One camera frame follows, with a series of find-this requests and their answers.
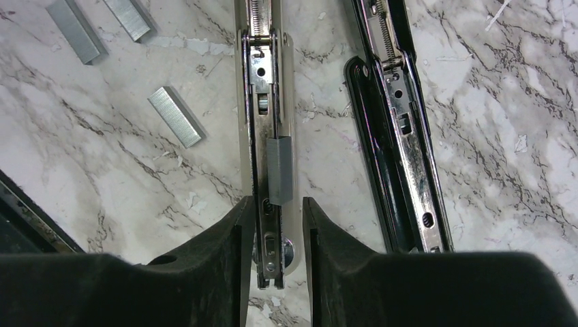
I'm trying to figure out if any black stapler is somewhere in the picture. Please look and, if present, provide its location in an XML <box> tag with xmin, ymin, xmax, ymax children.
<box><xmin>344</xmin><ymin>1</ymin><xmax>454</xmax><ymax>253</ymax></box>

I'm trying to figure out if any staple strip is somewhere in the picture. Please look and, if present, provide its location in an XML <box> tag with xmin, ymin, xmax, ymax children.
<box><xmin>267</xmin><ymin>136</ymin><xmax>294</xmax><ymax>206</ymax></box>
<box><xmin>46</xmin><ymin>0</ymin><xmax>108</xmax><ymax>65</ymax></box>
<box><xmin>104</xmin><ymin>0</ymin><xmax>155</xmax><ymax>43</ymax></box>
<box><xmin>147</xmin><ymin>86</ymin><xmax>206</xmax><ymax>149</ymax></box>

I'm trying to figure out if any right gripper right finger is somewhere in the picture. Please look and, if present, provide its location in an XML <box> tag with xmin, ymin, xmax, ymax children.
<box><xmin>303</xmin><ymin>197</ymin><xmax>577</xmax><ymax>326</ymax></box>

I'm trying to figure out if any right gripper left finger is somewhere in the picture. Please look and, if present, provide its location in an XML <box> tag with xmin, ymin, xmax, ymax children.
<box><xmin>1</xmin><ymin>196</ymin><xmax>256</xmax><ymax>326</ymax></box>

